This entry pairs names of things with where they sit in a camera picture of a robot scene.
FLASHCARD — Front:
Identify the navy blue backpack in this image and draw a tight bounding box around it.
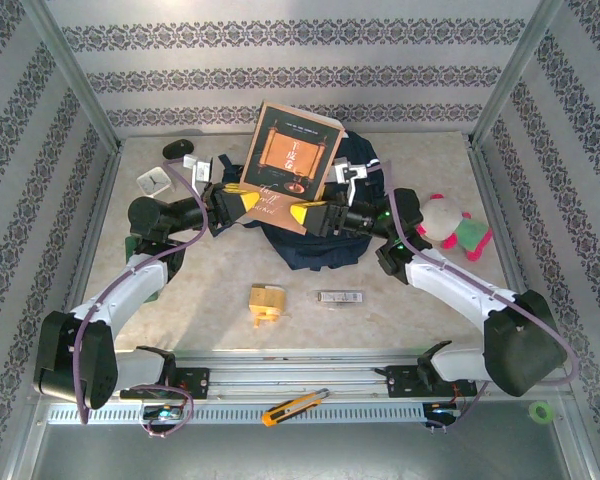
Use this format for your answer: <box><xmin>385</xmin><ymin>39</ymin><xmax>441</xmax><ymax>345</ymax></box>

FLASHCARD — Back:
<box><xmin>217</xmin><ymin>130</ymin><xmax>381</xmax><ymax>272</ymax></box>

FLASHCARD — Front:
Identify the brown paperback book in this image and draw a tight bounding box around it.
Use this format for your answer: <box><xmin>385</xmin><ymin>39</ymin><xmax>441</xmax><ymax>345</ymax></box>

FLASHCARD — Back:
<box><xmin>239</xmin><ymin>101</ymin><xmax>346</xmax><ymax>236</ymax></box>

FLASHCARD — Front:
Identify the yellow wooden block toy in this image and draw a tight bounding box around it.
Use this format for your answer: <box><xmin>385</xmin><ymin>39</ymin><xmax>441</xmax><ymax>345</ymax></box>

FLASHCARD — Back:
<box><xmin>248</xmin><ymin>283</ymin><xmax>287</xmax><ymax>330</ymax></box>

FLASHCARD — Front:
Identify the small white desk clock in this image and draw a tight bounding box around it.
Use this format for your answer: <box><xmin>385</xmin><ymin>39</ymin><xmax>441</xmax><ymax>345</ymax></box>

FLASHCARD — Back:
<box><xmin>136</xmin><ymin>168</ymin><xmax>177</xmax><ymax>200</ymax></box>

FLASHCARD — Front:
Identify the black computer mouse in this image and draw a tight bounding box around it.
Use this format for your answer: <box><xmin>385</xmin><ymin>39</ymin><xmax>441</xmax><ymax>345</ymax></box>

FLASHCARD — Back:
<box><xmin>161</xmin><ymin>139</ymin><xmax>195</xmax><ymax>161</ymax></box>

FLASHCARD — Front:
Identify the white pink green plush toy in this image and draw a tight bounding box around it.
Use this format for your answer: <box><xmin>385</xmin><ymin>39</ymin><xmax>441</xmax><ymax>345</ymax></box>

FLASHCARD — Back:
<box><xmin>415</xmin><ymin>193</ymin><xmax>494</xmax><ymax>263</ymax></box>

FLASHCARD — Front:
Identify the orange utility knife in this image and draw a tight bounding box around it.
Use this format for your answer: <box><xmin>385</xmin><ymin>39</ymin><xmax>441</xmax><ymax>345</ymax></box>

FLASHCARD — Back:
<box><xmin>261</xmin><ymin>388</ymin><xmax>330</xmax><ymax>428</ymax></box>

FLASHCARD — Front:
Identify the left controller circuit board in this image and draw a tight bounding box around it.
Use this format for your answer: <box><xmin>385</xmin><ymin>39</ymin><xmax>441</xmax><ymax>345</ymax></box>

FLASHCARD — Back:
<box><xmin>142</xmin><ymin>405</ymin><xmax>184</xmax><ymax>422</ymax></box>

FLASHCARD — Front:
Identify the controller circuit board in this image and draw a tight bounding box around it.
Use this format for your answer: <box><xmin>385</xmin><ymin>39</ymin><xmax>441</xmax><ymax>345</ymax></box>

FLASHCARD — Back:
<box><xmin>424</xmin><ymin>402</ymin><xmax>464</xmax><ymax>420</ymax></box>
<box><xmin>142</xmin><ymin>405</ymin><xmax>184</xmax><ymax>422</ymax></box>

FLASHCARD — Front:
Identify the right controller circuit board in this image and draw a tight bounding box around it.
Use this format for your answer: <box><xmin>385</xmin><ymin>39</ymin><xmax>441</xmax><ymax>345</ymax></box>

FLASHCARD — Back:
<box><xmin>424</xmin><ymin>402</ymin><xmax>464</xmax><ymax>420</ymax></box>

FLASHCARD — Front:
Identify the grey sheet metal tray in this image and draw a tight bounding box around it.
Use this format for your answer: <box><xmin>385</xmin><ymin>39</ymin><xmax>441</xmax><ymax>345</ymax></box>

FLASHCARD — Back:
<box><xmin>9</xmin><ymin>392</ymin><xmax>596</xmax><ymax>480</ymax></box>

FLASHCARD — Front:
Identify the green tape roll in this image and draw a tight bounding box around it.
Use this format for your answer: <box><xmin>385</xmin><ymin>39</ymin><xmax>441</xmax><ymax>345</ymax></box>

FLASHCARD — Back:
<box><xmin>528</xmin><ymin>400</ymin><xmax>555</xmax><ymax>425</ymax></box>

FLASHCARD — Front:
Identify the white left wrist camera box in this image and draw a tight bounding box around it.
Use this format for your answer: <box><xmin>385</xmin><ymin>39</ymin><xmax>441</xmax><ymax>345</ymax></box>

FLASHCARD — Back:
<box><xmin>183</xmin><ymin>154</ymin><xmax>214</xmax><ymax>194</ymax></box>

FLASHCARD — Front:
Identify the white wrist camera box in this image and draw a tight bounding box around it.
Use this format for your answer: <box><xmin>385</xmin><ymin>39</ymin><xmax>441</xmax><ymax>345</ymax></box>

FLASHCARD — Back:
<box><xmin>332</xmin><ymin>157</ymin><xmax>369</xmax><ymax>201</ymax></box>
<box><xmin>183</xmin><ymin>154</ymin><xmax>214</xmax><ymax>194</ymax></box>

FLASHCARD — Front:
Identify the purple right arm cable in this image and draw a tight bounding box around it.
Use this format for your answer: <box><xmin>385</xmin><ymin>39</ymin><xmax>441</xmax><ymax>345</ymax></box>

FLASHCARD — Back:
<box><xmin>367</xmin><ymin>158</ymin><xmax>580</xmax><ymax>436</ymax></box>

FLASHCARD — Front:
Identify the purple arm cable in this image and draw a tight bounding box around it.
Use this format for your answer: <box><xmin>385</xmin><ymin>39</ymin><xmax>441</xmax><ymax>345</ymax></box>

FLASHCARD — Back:
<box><xmin>74</xmin><ymin>158</ymin><xmax>211</xmax><ymax>440</ymax></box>
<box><xmin>367</xmin><ymin>158</ymin><xmax>580</xmax><ymax>436</ymax></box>

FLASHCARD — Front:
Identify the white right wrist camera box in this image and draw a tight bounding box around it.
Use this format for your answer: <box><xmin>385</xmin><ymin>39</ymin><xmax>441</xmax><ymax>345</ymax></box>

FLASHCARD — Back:
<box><xmin>332</xmin><ymin>157</ymin><xmax>369</xmax><ymax>201</ymax></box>

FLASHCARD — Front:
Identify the aluminium side rail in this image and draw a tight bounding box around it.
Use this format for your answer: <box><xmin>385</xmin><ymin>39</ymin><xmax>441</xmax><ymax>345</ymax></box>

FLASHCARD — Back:
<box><xmin>467</xmin><ymin>144</ymin><xmax>551</xmax><ymax>360</ymax></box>
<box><xmin>49</xmin><ymin>147</ymin><xmax>124</xmax><ymax>364</ymax></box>

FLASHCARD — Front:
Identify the aluminium mounting rail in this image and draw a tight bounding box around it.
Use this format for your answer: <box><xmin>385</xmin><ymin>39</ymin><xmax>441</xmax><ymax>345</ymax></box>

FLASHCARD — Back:
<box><xmin>29</xmin><ymin>348</ymin><xmax>571</xmax><ymax>404</ymax></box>

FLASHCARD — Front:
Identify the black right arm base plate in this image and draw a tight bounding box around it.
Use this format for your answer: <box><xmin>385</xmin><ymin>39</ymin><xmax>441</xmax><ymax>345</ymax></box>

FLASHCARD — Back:
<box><xmin>374</xmin><ymin>364</ymin><xmax>479</xmax><ymax>400</ymax></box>

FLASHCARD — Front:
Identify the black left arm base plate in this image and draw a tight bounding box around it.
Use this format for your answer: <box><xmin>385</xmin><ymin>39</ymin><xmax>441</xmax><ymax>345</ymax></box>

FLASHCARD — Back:
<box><xmin>119</xmin><ymin>367</ymin><xmax>211</xmax><ymax>401</ymax></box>

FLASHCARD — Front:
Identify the aluminium frame post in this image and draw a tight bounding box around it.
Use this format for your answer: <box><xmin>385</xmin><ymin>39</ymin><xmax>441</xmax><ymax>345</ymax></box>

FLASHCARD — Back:
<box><xmin>22</xmin><ymin>0</ymin><xmax>124</xmax><ymax>151</ymax></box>
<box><xmin>467</xmin><ymin>0</ymin><xmax>564</xmax><ymax>149</ymax></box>

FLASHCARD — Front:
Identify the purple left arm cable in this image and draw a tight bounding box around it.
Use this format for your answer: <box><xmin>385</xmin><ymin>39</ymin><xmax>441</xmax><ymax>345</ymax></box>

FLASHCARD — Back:
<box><xmin>74</xmin><ymin>158</ymin><xmax>211</xmax><ymax>440</ymax></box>

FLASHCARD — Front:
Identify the slotted grey cable duct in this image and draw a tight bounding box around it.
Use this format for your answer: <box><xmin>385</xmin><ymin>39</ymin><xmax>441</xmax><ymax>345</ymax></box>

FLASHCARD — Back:
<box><xmin>47</xmin><ymin>403</ymin><xmax>426</xmax><ymax>426</ymax></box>

